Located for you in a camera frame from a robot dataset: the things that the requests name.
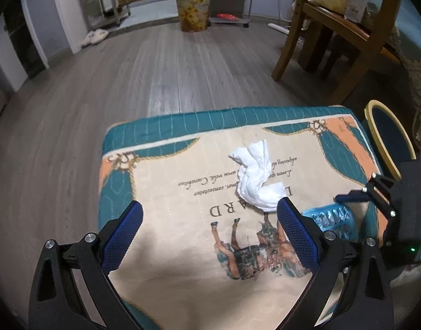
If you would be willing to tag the red packet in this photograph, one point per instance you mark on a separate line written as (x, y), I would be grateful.
(227, 16)

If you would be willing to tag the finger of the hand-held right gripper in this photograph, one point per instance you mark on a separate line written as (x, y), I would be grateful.
(351, 196)
(390, 230)

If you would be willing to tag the white tissue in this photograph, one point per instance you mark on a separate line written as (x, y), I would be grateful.
(255, 178)

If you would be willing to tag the floral waste bin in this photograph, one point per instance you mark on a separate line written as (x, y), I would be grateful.
(193, 10)

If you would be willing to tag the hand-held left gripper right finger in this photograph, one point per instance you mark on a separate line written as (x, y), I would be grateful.
(296, 233)

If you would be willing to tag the printed teal and beige mat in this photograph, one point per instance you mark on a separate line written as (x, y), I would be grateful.
(183, 213)

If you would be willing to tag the light wooden chair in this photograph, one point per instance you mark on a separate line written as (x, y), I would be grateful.
(334, 27)

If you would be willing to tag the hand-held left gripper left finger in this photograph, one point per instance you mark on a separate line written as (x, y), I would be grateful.
(123, 233)

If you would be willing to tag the light blue packet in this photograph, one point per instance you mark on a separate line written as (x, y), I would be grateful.
(330, 220)

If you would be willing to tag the white slippers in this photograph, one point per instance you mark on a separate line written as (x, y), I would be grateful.
(95, 37)

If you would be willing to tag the white power strip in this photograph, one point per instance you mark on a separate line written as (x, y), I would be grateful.
(279, 28)

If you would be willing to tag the dark wooden table legs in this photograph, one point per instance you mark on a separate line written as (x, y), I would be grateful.
(320, 48)

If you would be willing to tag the white paper bag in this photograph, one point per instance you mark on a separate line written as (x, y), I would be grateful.
(356, 1)

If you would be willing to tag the blue bin with yellow rim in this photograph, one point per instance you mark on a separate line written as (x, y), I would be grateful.
(385, 130)

